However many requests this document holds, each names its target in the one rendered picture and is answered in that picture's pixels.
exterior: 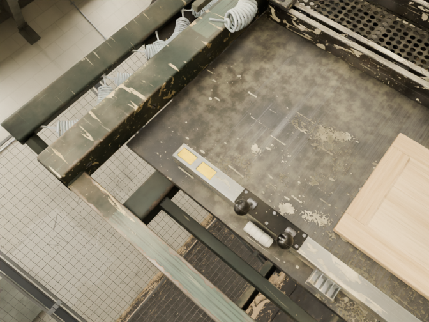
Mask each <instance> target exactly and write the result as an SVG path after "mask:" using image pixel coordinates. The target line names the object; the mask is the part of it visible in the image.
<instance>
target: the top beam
mask: <svg viewBox="0 0 429 322"><path fill-rule="evenodd" d="M238 1H239V0H218V1H217V2H215V4H214V5H212V6H211V7H210V8H209V9H207V10H206V11H205V12H204V13H203V14H202V15H201V16H200V17H198V18H197V19H196V20H195V21H193V22H192V23H191V24H190V25H189V26H188V27H187V28H186V29H184V30H183V31H182V32H181V33H179V34H178V35H177V36H176V37H175V38H174V39H173V40H171V41H170V42H169V43H168V44H167V45H166V46H164V48H162V49H161V50H160V51H159V52H157V53H156V54H155V55H154V56H153V57H152V58H151V59H150V60H148V61H147V62H146V63H145V64H143V65H142V66H141V67H140V68H139V69H138V70H137V71H136V72H134V73H133V74H132V75H131V76H129V77H128V78H127V79H126V80H125V81H124V82H123V83H122V84H120V85H119V86H118V87H117V88H116V89H115V90H113V91H112V92H111V93H110V94H109V95H107V96H106V97H105V98H104V99H103V100H102V101H101V102H100V103H98V104H97V105H96V106H95V107H93V108H92V109H91V110H90V111H89V112H88V113H87V114H86V115H84V116H83V117H82V118H81V119H79V120H78V121H77V122H76V123H75V124H74V125H73V126H72V127H70V128H69V129H68V130H67V131H66V132H65V133H64V134H63V135H61V136H60V137H59V138H58V139H56V140H55V141H54V142H53V143H52V144H51V145H50V146H48V147H47V148H46V149H45V150H43V151H42V152H41V153H40V154H39V155H38V156H37V161H39V163H41V165H42V166H44V167H45V168H46V169H47V170H48V171H49V172H50V173H51V174H53V175H54V176H55V177H56V178H57V179H58V180H59V181H60V182H61V183H62V184H63V185H64V186H65V187H67V188H68V189H69V190H70V191H72V190H71V189H70V188H69V187H68V186H69V185H68V184H69V182H71V180H73V179H74V178H75V177H76V176H77V175H78V174H79V173H81V172H82V171H83V172H85V171H87V172H88V173H89V174H90V175H92V174H93V173H94V172H95V171H96V170H97V169H98V168H99V167H101V166H102V165H103V164H104V163H105V162H106V161H107V160H108V159H109V158H110V157H111V156H112V155H113V154H114V153H115V152H116V151H117V150H118V149H119V148H120V147H121V146H123V145H124V144H125V143H126V142H127V141H128V140H129V139H130V138H131V137H132V136H133V135H135V134H136V133H137V132H138V131H139V130H140V129H141V128H142V127H143V126H144V125H145V124H146V123H147V122H148V121H149V120H150V119H151V118H152V117H153V116H154V115H155V114H157V113H158V112H159V111H160V110H161V109H162V108H163V107H164V106H165V105H166V104H168V103H169V102H170V101H171V100H172V99H173V98H174V97H175V96H176V95H177V94H178V93H179V92H180V91H181V90H182V89H183V88H184V87H185V86H186V85H187V84H188V83H190V82H191V81H192V80H193V79H194V78H195V77H196V76H197V75H198V74H199V73H200V72H201V71H203V69H205V67H206V66H207V65H208V64H210V62H212V61H213V60H214V59H215V58H216V57H217V56H218V55H219V54H220V53H221V52H223V51H224V50H225V49H226V48H227V47H228V46H229V45H230V44H231V43H232V42H233V41H234V40H235V39H236V38H237V37H238V36H239V35H240V34H241V33H242V32H243V31H245V30H246V29H247V28H248V27H249V26H250V25H251V24H252V23H253V22H254V21H255V20H257V19H258V18H259V17H260V16H261V15H262V14H263V13H264V12H265V11H266V10H267V9H268V6H269V2H270V0H255V1H256V2H257V8H258V9H257V13H256V14H255V17H254V18H253V20H252V21H251V22H250V24H248V25H247V26H246V27H244V28H243V29H242V30H239V31H235V32H233V33H232V32H230V31H229V30H228V29H227V28H226V27H225V24H224V23H223V22H214V21H209V18H214V19H222V20H224V16H225V14H226V13H227V12H228V11H229V10H230V9H233V8H235V7H236V5H237V4H238Z"/></svg>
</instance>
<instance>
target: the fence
mask: <svg viewBox="0 0 429 322"><path fill-rule="evenodd" d="M183 148H186V149H187V150H188V151H189V152H191V153H192V154H194V155H195V156H196V157H197V159H196V160H195V161H194V162H193V163H192V164H191V165H190V164H188V163H187V162H186V161H184V160H183V159H182V158H181V157H179V156H178V154H179V152H180V151H181V150H182V149H183ZM172 156H173V159H174V161H175V162H176V163H177V164H178V165H180V166H181V167H182V168H183V169H185V170H186V171H188V172H189V173H190V174H191V175H192V176H194V177H195V178H197V179H198V180H199V181H200V182H201V183H203V184H204V185H205V186H206V187H208V188H209V189H211V190H212V191H213V192H214V193H215V194H217V195H218V196H220V197H221V198H222V199H223V200H224V201H226V202H227V203H229V204H230V205H231V206H232V207H234V204H235V203H234V201H235V200H236V198H237V197H238V196H239V194H240V193H241V192H242V191H243V190H244V188H243V187H242V186H241V185H239V184H238V183H236V182H235V181H234V180H232V179H231V178H230V177H228V176H227V175H226V174H224V173H223V172H221V170H219V169H218V168H216V167H215V166H214V165H213V164H211V163H210V162H208V161H207V160H206V159H205V158H203V157H202V156H200V155H199V154H198V153H196V152H195V151H193V150H192V149H191V148H190V147H188V146H187V145H186V144H185V143H184V144H183V145H182V146H181V147H180V148H179V149H178V150H177V151H176V152H175V153H174V154H173V155H172ZM203 162H204V163H205V164H207V165H208V166H210V168H212V169H213V170H215V171H216V174H215V175H214V176H213V177H212V178H211V179H210V180H209V179H208V178H206V177H205V176H204V175H203V174H201V173H200V172H198V170H196V168H198V166H199V165H200V164H201V163H203ZM244 216H245V217H246V218H248V219H249V220H251V221H252V222H253V223H254V224H255V225H257V226H258V227H259V228H261V229H262V230H263V231H264V232H266V233H267V234H268V235H270V236H271V237H272V238H274V239H275V240H276V237H277V235H275V234H274V233H273V232H271V231H270V230H269V229H268V228H266V227H265V226H263V225H262V224H261V223H260V222H259V221H257V220H256V219H254V218H253V217H252V216H251V215H249V214H246V215H244ZM288 250H289V251H290V252H292V253H293V254H294V255H295V256H297V257H298V258H299V259H300V260H302V261H303V262H304V263H306V264H307V265H308V266H309V267H310V268H312V269H313V270H315V269H318V270H319V271H320V272H322V273H323V274H324V275H325V276H327V277H328V278H329V279H331V280H332V281H333V282H334V283H336V284H337V285H338V286H340V287H341V289H340V291H341V292H342V293H344V294H345V295H347V296H348V297H349V298H350V299H352V300H353V301H354V302H356V303H357V304H358V305H359V306H361V307H362V308H364V310H366V311H367V312H369V313H370V314H371V315H372V316H373V317H375V318H376V319H378V320H379V321H380V322H422V321H420V320H419V319H418V318H417V317H415V316H414V315H412V314H411V313H410V312H409V311H407V310H406V309H404V308H403V307H402V306H401V305H399V304H398V303H396V302H395V301H394V300H392V299H391V298H390V297H388V296H387V295H386V294H384V293H383V292H382V291H381V290H379V289H378V288H376V287H375V286H374V285H373V284H371V283H370V282H368V281H367V280H366V279H364V278H363V277H362V276H360V275H359V274H358V273H356V272H355V271H354V270H353V269H351V268H350V267H348V266H347V265H346V264H345V263H343V262H342V261H340V260H339V259H338V258H337V257H335V256H334V255H332V254H331V253H330V252H328V251H327V250H326V249H325V248H323V247H322V246H320V245H319V244H318V243H317V242H315V241H314V240H312V239H311V238H310V237H309V236H308V237H307V239H306V240H305V242H304V243H303V244H302V246H301V247H300V248H299V250H298V251H296V250H295V249H293V248H292V247H291V248H289V249H288Z"/></svg>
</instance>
